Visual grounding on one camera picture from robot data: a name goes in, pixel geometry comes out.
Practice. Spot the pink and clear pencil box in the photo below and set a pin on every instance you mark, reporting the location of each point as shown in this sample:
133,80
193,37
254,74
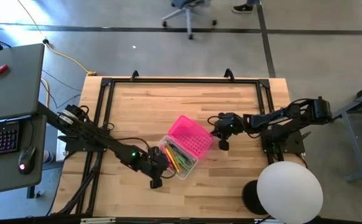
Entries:
192,137

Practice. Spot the white globe lamp black base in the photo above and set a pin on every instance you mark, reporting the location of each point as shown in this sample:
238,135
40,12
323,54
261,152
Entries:
290,193

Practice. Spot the person's shoe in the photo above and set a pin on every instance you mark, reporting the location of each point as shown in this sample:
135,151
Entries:
242,8

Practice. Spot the black backlit keyboard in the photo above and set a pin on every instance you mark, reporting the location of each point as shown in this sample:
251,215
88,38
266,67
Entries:
0,138

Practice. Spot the grey metal stand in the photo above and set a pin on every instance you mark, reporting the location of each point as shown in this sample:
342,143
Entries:
355,105

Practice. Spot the grey desk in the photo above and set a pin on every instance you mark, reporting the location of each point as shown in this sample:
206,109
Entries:
10,179

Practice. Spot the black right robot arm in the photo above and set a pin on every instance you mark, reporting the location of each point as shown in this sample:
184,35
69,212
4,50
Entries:
277,118

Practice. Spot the grey laptop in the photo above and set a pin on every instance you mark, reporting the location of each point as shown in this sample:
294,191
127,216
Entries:
13,84

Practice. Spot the black clamp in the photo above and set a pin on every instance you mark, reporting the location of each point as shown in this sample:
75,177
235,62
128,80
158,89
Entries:
229,74
134,75

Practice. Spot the black aluminium table frame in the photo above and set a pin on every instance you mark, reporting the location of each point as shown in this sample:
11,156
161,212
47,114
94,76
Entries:
184,80

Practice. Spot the black computer mouse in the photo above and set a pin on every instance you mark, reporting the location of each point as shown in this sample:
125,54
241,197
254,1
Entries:
26,160

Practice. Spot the green scissors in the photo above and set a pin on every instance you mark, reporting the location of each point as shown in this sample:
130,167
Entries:
185,162

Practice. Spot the black pen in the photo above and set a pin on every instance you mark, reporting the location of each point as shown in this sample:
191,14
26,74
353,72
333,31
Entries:
178,152

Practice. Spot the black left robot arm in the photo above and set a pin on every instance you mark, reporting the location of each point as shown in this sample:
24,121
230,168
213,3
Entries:
112,144

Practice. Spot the grey office chair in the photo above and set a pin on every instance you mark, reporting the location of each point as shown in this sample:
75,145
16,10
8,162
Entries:
188,12

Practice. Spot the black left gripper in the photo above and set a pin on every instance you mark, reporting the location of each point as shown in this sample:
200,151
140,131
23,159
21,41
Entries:
156,165

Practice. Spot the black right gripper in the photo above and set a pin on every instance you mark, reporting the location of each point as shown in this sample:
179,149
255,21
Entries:
230,126

